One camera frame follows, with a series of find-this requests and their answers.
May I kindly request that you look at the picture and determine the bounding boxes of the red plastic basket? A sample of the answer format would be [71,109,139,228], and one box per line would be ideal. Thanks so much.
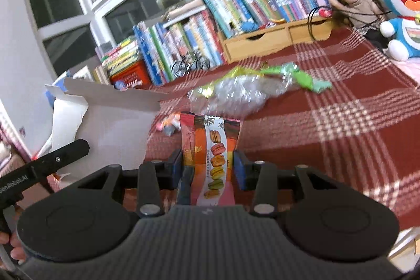
[110,60,153,90]

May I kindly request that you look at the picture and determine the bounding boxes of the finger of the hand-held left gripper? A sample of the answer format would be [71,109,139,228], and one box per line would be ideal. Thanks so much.
[49,138,91,170]

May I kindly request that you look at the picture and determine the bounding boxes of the blue cat plush toy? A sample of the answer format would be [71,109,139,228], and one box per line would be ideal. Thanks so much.
[379,0,420,62]

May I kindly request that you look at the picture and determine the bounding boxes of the black bicycle model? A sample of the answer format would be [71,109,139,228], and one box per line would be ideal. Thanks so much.
[171,49,211,79]

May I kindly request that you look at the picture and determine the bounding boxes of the stack of flat books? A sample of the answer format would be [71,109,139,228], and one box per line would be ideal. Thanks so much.
[95,37,141,77]

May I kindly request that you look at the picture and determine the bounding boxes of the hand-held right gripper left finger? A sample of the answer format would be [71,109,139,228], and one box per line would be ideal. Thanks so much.
[77,149,184,218]

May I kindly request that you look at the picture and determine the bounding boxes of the row of pale books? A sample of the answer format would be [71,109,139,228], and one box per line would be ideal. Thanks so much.
[70,65,110,85]

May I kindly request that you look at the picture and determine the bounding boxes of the clear plastic bag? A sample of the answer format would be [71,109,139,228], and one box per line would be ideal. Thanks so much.
[187,73,296,118]

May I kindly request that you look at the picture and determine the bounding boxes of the mint green wrapper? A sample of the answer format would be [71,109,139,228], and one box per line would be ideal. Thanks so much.
[292,68,333,93]

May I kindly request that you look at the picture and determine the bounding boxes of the wooden drawer organizer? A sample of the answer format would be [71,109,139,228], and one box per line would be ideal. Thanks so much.
[217,15,333,63]

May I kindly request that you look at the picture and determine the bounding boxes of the black cable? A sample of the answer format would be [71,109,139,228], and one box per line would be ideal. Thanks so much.
[307,6,391,43]

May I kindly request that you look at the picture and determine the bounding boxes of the brown-haired doll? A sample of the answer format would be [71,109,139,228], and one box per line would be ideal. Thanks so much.
[323,0,391,49]

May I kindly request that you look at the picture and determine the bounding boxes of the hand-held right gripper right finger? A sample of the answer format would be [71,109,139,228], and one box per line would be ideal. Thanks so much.
[233,150,342,218]

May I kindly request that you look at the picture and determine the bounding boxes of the bright green wrapper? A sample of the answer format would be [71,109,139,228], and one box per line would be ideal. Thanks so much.
[226,63,299,80]

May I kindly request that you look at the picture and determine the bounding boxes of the white cardboard box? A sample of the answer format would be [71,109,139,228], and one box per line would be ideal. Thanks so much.
[44,77,171,189]

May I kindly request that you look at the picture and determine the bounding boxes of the pink macaron snack packet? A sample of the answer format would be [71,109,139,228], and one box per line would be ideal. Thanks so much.
[179,112,243,207]

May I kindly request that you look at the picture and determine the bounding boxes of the row of blue-spined books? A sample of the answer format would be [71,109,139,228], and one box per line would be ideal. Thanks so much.
[133,9,227,87]

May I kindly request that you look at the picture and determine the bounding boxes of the red plaid tablecloth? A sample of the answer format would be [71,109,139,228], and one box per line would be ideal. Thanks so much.
[0,27,420,231]

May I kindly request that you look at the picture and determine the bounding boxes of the person's left hand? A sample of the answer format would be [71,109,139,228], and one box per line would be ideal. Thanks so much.
[0,224,27,266]

